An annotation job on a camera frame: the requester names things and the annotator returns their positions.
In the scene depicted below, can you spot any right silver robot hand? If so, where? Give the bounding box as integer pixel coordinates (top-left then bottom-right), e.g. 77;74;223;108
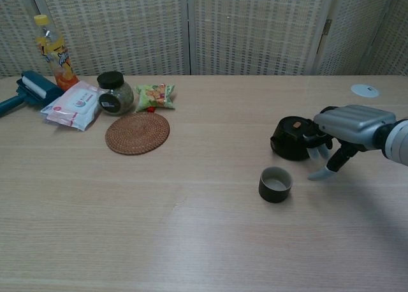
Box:
304;105;397;181

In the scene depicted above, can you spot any grey round bowl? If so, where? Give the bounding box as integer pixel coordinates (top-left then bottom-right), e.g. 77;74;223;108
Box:
258;166;293;204

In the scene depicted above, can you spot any green snack bag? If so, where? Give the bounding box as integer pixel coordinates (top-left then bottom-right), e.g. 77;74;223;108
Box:
135;83;177;112

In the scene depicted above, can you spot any round woven rattan coaster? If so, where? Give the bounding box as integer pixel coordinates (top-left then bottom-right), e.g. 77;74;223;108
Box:
105;112;171;156

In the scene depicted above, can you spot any glass jar with black lid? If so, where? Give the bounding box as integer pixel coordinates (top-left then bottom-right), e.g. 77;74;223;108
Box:
96;71;135;116

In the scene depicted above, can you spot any woven folding screen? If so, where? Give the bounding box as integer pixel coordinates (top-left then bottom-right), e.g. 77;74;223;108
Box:
0;0;408;79

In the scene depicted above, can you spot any pink wet wipes pack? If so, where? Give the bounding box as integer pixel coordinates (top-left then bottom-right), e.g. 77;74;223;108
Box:
44;80;102;132

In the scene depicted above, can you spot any orange drink bottle yellow cap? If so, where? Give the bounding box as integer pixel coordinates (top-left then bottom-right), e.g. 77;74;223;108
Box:
34;14;80;92

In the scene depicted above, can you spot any teal lint roller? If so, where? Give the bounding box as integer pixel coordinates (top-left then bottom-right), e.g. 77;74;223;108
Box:
0;70;64;118

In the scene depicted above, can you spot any grey round cable grommet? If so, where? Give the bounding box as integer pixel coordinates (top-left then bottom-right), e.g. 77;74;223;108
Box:
350;83;381;98

